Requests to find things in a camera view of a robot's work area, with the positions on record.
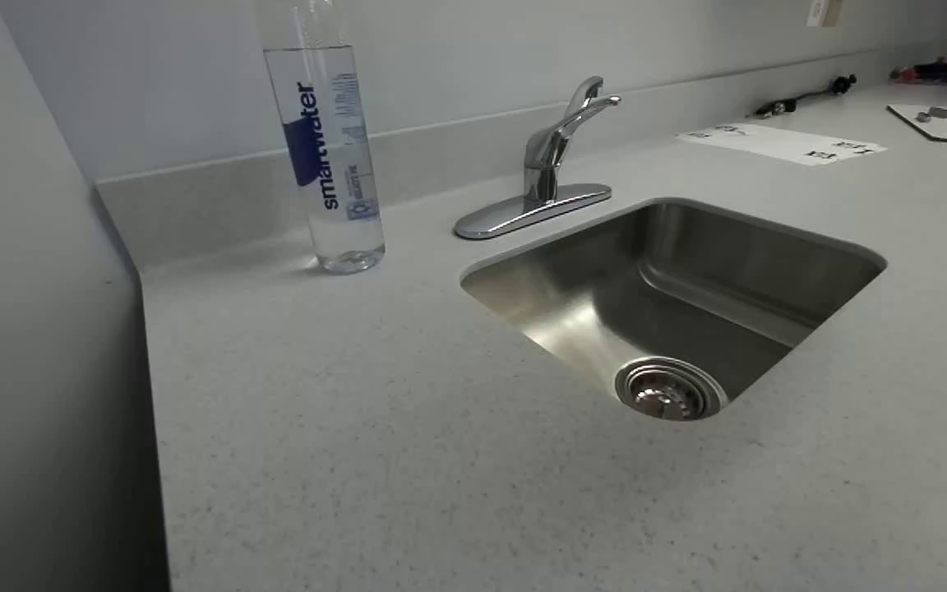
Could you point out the round metal drain strainer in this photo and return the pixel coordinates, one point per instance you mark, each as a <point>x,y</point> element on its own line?
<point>664,393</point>

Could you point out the chrome sink faucet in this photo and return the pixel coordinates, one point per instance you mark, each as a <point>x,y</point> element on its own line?
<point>541,165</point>

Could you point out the white wall outlet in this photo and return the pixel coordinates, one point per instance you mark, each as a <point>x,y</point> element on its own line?
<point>822,10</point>

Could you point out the stainless steel sink basin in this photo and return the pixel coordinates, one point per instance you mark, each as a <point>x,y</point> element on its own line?
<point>649,285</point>

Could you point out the clear smartwater plastic bottle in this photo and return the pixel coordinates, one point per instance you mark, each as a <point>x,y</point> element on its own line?
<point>344,218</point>

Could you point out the white paper with black markers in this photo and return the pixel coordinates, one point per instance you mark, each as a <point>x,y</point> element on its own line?
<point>769,140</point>

